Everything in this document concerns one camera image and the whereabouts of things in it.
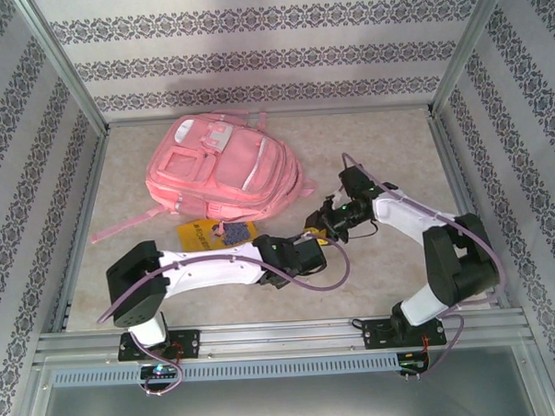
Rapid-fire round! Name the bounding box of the aluminium table side rail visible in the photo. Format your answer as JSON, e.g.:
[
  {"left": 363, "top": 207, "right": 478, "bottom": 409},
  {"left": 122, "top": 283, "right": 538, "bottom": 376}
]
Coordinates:
[
  {"left": 41, "top": 125, "right": 121, "bottom": 334},
  {"left": 427, "top": 108, "right": 514, "bottom": 313}
]

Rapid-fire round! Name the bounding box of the left controller board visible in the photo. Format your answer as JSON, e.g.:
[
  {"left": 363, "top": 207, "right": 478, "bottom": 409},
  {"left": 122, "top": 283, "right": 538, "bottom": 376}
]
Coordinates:
[{"left": 139, "top": 363, "right": 180, "bottom": 382}]

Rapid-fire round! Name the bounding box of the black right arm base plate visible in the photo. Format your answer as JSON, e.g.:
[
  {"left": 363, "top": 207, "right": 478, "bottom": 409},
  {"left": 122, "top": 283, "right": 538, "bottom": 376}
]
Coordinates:
[{"left": 361, "top": 315, "right": 446, "bottom": 352}]

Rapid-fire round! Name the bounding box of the pink backpack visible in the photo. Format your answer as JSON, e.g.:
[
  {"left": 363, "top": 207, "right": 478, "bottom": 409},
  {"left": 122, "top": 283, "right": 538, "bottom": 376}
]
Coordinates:
[{"left": 85, "top": 105, "right": 320, "bottom": 246}]

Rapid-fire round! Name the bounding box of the thin black right camera cable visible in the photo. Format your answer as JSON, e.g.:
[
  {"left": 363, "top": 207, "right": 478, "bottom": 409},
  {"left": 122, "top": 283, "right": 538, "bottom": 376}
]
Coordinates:
[{"left": 349, "top": 216, "right": 380, "bottom": 239}]

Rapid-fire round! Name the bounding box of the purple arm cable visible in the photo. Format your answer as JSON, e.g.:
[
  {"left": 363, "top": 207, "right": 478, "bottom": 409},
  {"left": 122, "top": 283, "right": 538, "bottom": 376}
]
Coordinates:
[
  {"left": 93, "top": 236, "right": 358, "bottom": 401},
  {"left": 341, "top": 144, "right": 513, "bottom": 382}
]

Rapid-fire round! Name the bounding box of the grey metal sheet panel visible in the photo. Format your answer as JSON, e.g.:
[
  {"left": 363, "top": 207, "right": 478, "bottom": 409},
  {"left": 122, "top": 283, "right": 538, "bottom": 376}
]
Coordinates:
[{"left": 36, "top": 364, "right": 541, "bottom": 416}]

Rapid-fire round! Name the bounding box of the yellow cartoon cover book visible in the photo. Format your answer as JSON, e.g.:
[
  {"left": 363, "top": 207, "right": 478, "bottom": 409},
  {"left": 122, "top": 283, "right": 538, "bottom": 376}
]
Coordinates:
[{"left": 175, "top": 215, "right": 260, "bottom": 254}]

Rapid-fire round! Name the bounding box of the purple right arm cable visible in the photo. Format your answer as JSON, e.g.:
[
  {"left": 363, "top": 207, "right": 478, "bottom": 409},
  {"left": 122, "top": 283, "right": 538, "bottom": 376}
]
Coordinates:
[{"left": 341, "top": 144, "right": 513, "bottom": 382}]

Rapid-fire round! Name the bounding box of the aluminium table back rail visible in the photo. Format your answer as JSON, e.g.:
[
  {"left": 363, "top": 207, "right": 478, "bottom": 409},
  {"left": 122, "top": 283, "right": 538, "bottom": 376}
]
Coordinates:
[{"left": 105, "top": 103, "right": 435, "bottom": 130}]

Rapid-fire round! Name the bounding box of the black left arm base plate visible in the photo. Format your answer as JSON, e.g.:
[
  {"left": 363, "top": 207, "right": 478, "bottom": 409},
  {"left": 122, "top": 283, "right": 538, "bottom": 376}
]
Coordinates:
[{"left": 116, "top": 329, "right": 203, "bottom": 363}]

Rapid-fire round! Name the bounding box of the grey slotted cable duct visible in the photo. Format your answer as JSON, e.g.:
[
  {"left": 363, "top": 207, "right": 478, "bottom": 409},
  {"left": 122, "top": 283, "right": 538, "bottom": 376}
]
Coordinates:
[{"left": 51, "top": 352, "right": 401, "bottom": 389}]

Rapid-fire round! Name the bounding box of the controller board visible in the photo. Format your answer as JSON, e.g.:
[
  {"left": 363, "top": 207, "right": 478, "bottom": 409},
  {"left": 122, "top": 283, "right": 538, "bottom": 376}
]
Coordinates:
[
  {"left": 397, "top": 351, "right": 432, "bottom": 375},
  {"left": 139, "top": 363, "right": 180, "bottom": 382}
]

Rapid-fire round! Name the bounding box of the aluminium frame post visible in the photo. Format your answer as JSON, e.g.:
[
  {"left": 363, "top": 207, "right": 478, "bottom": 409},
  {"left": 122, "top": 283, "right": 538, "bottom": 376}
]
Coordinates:
[
  {"left": 12, "top": 0, "right": 112, "bottom": 140},
  {"left": 423, "top": 0, "right": 518, "bottom": 119}
]

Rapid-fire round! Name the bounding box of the aluminium mounting rail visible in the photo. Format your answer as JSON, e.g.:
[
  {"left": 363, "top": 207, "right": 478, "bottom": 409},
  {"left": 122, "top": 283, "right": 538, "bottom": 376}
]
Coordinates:
[{"left": 31, "top": 310, "right": 528, "bottom": 370}]

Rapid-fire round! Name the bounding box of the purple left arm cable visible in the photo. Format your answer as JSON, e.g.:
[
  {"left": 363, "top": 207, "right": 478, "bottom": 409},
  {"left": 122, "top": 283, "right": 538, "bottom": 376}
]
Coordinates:
[{"left": 93, "top": 236, "right": 358, "bottom": 401}]

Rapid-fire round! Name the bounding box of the right controller board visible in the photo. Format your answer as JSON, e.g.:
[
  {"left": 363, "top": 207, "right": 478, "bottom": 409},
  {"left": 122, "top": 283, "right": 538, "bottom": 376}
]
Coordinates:
[{"left": 397, "top": 351, "right": 432, "bottom": 375}]

